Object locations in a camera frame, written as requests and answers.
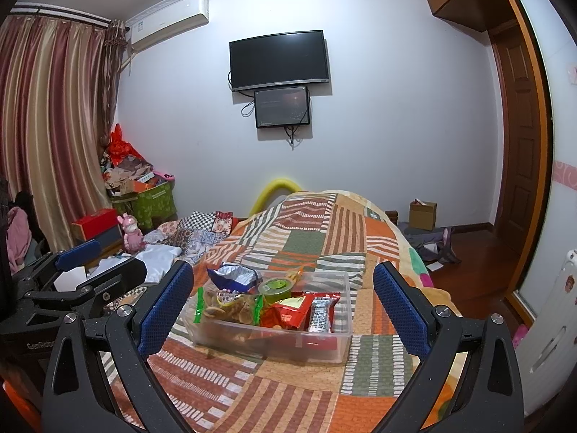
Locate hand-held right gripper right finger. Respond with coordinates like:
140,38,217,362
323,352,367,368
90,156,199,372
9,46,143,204
373,261,526,433

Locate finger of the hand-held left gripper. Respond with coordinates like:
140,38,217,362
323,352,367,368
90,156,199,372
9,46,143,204
11,239,103,297
25,259,149,317

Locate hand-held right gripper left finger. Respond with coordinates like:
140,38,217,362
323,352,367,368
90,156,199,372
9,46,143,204
41,259,194,433

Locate clear plastic container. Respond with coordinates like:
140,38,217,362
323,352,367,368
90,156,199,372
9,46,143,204
182,271,353,365

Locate white paper sheet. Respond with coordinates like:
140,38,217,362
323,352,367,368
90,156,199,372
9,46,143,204
54,266,88,292

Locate red box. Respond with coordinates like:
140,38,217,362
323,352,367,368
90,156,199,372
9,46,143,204
71,209,119,241

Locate pink plush toy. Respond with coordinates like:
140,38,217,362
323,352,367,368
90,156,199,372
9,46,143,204
117,213,146,254

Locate cookie bag green edges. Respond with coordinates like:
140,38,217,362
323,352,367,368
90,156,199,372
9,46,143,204
194,286,264,328

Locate pink garment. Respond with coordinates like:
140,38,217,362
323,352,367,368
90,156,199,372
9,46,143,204
6,205,33,271

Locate grey pink backpack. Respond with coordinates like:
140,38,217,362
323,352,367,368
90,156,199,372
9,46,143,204
401,226,461,267

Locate blue silver chip bag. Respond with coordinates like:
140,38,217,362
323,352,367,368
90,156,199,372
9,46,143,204
206,262,264,293

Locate green patterned box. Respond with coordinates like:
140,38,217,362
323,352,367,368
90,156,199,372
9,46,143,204
112,180,177,231

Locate silver red snack bar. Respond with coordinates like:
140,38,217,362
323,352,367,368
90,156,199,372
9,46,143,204
307,292,343,334

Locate checkered patchwork quilt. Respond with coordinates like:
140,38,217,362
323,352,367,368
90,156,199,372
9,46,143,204
103,210,239,312

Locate brown cardboard box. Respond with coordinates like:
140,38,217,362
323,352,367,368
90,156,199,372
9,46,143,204
409,198,438,232

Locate pile of papers and cardboard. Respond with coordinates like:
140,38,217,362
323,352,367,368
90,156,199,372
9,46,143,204
101,151,174,197

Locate red snack packet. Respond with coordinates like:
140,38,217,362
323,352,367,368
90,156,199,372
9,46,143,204
261,293,316,332

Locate green lidded cup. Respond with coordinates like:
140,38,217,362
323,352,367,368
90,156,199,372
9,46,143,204
258,277,296,305

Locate red plastic bag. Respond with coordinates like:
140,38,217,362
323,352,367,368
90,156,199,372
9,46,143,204
108,124,149,167

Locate striped patchwork blanket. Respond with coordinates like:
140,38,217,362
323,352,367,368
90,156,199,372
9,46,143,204
101,189,463,433

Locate striped brown curtain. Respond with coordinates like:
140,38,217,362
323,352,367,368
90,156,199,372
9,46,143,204
0,13,131,253

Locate yellow foam tube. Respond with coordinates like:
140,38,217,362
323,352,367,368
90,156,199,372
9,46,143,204
249,179,307,215

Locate brown wooden door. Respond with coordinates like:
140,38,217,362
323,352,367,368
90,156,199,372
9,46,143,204
489,22,542,280

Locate white air conditioner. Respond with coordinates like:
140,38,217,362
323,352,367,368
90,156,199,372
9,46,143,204
126,0,210,52

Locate hanging black monitor cable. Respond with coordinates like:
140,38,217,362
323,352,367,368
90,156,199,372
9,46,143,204
283,125,304,150

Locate small black wall monitor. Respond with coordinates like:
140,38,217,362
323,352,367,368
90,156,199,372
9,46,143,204
253,86,311,129

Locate curtain rail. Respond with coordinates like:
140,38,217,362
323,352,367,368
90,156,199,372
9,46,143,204
9,4,113,26

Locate black wall television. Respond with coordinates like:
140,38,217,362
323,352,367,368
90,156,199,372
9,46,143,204
229,30,331,92

